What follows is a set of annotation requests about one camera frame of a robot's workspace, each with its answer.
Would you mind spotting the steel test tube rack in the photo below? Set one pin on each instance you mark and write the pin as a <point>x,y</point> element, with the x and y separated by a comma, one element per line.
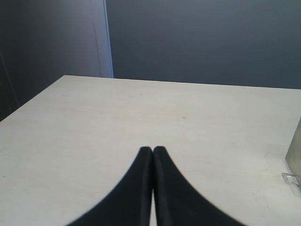
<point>293,155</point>

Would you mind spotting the clear plastic piece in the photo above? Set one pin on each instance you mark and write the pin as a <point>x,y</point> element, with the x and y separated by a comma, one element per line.
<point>291,180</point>

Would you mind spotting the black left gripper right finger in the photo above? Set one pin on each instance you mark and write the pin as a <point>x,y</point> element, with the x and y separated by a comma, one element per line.
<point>177,202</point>

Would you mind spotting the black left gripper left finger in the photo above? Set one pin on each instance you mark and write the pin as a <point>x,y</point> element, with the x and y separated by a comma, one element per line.
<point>129,202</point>

